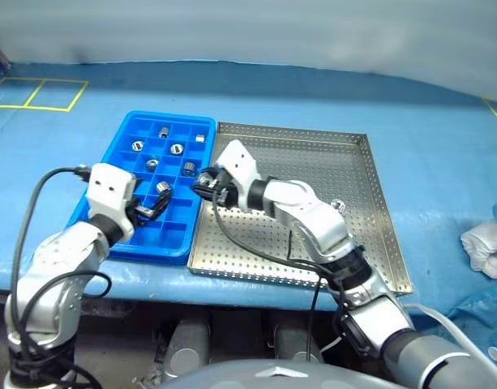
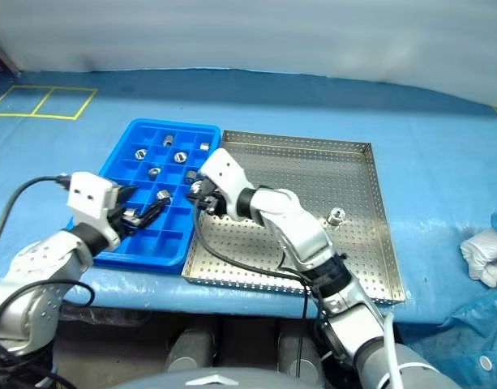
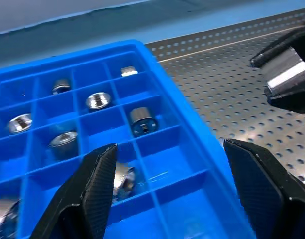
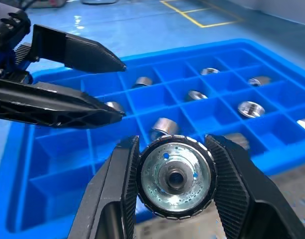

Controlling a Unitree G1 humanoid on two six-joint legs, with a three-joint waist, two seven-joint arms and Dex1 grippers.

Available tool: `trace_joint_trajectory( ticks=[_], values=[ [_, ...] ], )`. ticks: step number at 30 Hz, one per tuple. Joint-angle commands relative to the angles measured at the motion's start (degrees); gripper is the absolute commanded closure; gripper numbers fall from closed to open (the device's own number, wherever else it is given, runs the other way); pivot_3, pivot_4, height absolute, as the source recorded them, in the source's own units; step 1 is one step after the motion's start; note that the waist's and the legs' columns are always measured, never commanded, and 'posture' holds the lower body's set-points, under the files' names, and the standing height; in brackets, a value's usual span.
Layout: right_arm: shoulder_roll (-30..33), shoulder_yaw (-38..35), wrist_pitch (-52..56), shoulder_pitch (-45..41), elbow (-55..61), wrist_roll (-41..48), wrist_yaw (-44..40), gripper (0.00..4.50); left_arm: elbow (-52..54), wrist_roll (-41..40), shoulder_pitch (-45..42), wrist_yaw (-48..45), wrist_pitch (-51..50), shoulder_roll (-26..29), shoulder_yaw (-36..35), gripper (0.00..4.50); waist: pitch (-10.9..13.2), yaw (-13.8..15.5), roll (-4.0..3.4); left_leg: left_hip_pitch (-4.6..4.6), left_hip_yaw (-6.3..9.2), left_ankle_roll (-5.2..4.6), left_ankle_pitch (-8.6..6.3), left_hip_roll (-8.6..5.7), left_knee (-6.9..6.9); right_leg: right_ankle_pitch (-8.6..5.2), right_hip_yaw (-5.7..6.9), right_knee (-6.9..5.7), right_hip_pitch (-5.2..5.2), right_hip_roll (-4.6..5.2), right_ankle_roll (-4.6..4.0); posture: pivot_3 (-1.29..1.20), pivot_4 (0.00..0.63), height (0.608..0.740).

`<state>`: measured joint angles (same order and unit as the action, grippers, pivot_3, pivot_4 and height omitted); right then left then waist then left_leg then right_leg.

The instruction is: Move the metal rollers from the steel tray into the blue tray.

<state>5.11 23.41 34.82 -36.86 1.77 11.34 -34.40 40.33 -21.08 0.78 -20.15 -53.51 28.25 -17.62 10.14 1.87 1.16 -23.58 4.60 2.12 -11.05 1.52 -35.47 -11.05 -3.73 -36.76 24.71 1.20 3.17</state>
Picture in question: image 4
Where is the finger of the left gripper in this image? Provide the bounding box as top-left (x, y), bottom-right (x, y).
top-left (30, 23), bottom-right (127, 73)
top-left (0, 77), bottom-right (126, 129)

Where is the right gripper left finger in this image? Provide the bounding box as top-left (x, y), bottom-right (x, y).
top-left (70, 135), bottom-right (140, 239)

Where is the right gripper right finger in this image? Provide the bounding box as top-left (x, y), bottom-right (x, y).
top-left (204, 134), bottom-right (305, 239)

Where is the blue compartment tray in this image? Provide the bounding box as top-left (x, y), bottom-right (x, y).
top-left (5, 37), bottom-right (305, 235)

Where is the perforated metal tray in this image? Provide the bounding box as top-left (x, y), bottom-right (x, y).
top-left (132, 163), bottom-right (305, 239)

